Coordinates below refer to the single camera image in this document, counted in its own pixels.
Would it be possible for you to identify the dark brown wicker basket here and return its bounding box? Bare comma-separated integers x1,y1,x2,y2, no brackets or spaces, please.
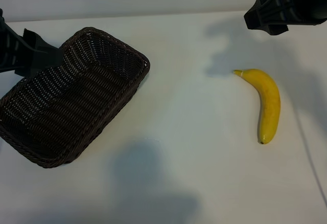
0,27,151,169

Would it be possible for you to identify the yellow banana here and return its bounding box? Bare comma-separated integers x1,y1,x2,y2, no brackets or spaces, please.
232,68,281,145

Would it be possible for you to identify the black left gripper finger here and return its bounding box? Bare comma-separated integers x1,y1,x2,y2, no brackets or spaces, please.
0,26,64,78
22,28,46,47

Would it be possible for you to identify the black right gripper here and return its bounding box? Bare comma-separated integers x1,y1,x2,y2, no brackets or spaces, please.
244,0,327,35

